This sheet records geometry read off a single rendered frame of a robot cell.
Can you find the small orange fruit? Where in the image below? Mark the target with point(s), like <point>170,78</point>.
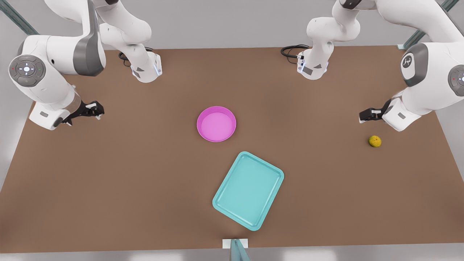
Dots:
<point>375,141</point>

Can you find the teal rectangular tray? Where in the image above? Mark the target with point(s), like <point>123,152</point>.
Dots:
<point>248,191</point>

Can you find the pink round plate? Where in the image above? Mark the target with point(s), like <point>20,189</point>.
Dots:
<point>216,125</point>

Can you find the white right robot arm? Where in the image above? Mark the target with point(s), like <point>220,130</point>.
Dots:
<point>58,54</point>

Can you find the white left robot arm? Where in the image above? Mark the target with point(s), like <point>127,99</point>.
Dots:
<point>431,72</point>

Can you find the silver frame post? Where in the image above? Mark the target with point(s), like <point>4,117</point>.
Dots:
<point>420,33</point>
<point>20,20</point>
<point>237,250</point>

